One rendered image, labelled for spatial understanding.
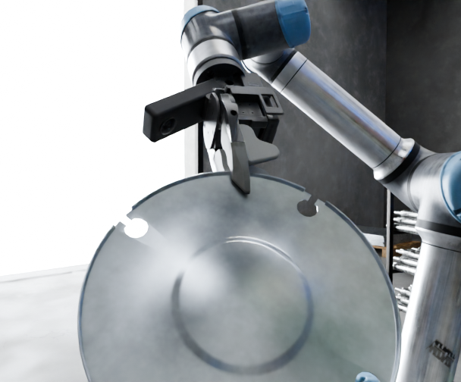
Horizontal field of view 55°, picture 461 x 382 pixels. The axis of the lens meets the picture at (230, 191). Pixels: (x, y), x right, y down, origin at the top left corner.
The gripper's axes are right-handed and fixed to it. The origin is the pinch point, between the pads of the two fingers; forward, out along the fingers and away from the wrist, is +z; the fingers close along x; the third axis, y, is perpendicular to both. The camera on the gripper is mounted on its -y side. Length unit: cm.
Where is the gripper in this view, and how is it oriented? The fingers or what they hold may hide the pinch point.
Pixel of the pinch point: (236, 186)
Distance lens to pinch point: 47.5
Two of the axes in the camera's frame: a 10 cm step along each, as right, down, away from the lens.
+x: -2.1, 6.7, 7.1
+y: 9.6, -0.2, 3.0
